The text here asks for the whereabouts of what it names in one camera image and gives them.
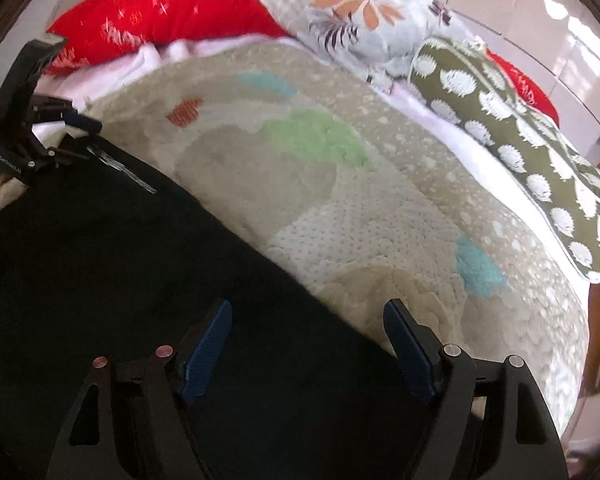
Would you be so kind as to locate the heart patterned quilt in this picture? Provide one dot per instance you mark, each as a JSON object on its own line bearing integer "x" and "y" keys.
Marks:
{"x": 357, "y": 202}

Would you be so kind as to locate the black pants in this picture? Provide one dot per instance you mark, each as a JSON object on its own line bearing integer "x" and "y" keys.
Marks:
{"x": 108, "y": 257}

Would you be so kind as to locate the white wardrobe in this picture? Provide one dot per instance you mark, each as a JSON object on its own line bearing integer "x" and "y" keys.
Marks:
{"x": 557, "y": 44}

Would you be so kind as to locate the green hedgehog bolster pillow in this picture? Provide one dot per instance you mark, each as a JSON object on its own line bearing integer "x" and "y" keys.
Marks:
{"x": 469, "y": 90}

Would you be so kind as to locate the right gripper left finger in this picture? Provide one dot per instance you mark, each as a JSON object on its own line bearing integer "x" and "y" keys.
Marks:
{"x": 129, "y": 418}

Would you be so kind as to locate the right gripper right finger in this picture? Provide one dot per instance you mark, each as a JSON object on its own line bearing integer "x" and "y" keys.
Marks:
{"x": 492, "y": 421}

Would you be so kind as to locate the floral white pillow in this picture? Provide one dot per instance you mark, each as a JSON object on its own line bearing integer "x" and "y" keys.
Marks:
{"x": 374, "y": 39}

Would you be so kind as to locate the red long pillow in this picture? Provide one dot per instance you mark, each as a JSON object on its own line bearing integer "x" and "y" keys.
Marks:
{"x": 99, "y": 31}

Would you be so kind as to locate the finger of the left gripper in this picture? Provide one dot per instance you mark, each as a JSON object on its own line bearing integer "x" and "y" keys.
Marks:
{"x": 81, "y": 122}

